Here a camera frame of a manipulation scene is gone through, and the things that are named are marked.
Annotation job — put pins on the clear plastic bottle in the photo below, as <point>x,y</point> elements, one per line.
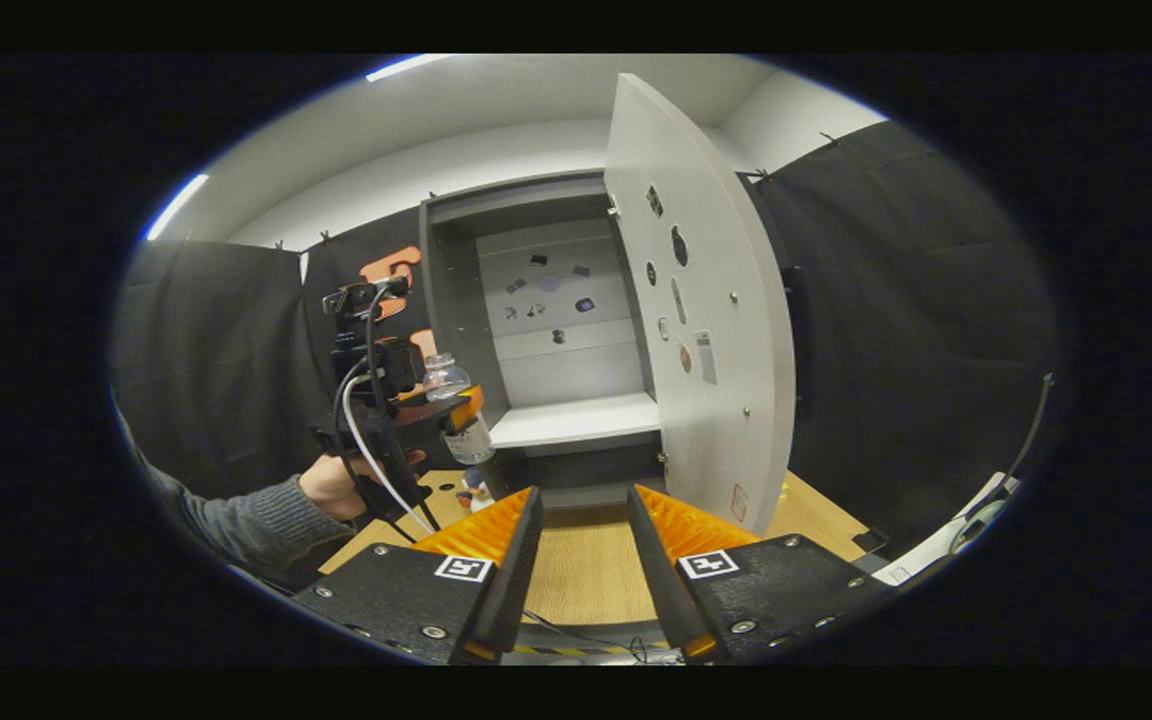
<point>446,377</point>

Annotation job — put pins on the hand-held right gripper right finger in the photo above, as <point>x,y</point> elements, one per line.
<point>661,580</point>

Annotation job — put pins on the penguin plush toy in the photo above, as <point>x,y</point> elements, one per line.
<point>476,492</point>

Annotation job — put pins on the black backdrop cloth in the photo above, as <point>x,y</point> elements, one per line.
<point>236,350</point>

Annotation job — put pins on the grey cabinet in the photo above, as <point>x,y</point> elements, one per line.
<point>576,420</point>

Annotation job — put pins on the white cabinet door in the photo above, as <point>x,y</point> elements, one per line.
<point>736,400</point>

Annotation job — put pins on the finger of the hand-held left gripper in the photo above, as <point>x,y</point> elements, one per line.
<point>406,420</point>

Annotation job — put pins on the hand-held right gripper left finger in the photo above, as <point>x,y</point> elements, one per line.
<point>511,580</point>

